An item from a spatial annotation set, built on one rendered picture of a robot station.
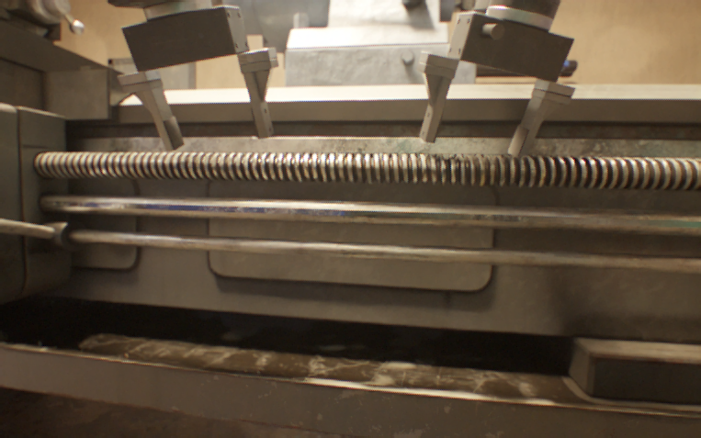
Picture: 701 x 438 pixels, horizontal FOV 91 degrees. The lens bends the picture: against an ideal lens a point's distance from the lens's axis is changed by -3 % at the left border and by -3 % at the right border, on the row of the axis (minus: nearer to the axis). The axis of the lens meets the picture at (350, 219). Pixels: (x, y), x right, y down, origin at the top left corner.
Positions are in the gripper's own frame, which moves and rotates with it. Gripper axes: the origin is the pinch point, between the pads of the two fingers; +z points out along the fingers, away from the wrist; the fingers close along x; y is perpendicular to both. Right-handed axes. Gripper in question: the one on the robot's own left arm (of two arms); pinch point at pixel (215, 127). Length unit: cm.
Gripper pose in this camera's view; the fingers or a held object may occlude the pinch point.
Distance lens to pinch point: 51.6
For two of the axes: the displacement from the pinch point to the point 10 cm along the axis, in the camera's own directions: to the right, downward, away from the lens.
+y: 1.1, -4.7, 8.8
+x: -9.8, 0.8, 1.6
